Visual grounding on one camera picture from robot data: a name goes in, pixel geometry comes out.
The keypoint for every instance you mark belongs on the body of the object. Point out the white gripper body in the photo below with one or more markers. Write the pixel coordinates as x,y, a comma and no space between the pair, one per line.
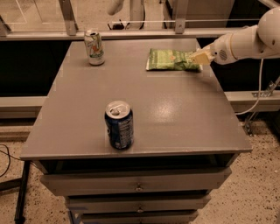
220,52

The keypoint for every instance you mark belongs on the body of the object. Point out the bottom grey drawer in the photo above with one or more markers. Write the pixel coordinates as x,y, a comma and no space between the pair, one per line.
151,217

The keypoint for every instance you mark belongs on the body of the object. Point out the grey metal window rail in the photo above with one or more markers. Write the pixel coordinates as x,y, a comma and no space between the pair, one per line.
189,33

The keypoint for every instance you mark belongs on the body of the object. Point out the blue pepsi can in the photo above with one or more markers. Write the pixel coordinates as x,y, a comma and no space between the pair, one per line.
119,120

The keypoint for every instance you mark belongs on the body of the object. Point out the middle grey drawer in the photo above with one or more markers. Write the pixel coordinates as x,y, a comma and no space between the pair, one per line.
137,203

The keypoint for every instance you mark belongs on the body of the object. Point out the white green soda can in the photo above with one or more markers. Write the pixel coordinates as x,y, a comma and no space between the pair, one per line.
93,43

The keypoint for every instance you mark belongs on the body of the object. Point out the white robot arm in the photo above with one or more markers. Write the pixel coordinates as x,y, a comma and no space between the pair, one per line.
261,41

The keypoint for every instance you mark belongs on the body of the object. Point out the black metal stand leg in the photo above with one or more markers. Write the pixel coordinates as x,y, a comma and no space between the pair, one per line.
21,185

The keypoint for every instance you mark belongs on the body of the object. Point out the green jalapeno chip bag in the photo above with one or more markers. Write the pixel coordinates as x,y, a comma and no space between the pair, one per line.
163,59

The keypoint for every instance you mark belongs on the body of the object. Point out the top grey drawer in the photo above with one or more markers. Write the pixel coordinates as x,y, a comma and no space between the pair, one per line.
135,181

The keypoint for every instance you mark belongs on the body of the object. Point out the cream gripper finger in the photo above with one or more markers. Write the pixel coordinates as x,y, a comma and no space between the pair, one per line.
201,58
205,50

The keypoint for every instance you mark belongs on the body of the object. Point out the grey drawer cabinet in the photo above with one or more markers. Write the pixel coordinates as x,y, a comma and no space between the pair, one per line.
181,120

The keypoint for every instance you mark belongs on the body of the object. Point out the grey drawer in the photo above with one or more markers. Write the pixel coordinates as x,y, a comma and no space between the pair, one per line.
151,217
135,181
137,203

